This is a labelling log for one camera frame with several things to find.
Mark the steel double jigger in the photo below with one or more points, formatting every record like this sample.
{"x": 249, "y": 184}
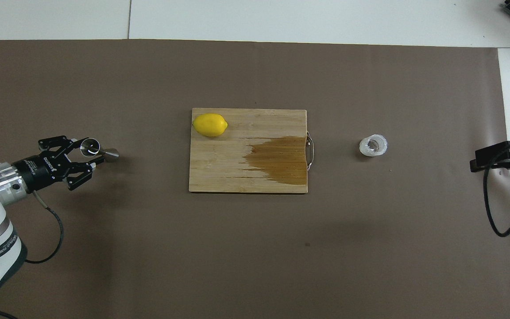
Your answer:
{"x": 90, "y": 147}

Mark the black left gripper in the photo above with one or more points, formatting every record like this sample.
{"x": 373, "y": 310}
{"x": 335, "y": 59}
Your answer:
{"x": 42, "y": 169}

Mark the brown table mat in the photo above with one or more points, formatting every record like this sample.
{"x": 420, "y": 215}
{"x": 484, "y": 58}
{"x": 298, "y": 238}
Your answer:
{"x": 255, "y": 257}

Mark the yellow lemon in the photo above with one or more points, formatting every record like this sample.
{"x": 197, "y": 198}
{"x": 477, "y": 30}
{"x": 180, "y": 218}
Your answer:
{"x": 210, "y": 125}

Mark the wooden cutting board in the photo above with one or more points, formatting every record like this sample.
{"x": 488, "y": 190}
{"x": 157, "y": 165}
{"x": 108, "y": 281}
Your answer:
{"x": 219, "y": 168}

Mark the clear textured glass cup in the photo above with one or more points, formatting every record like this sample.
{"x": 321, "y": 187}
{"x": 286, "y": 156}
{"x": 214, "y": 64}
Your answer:
{"x": 373, "y": 146}

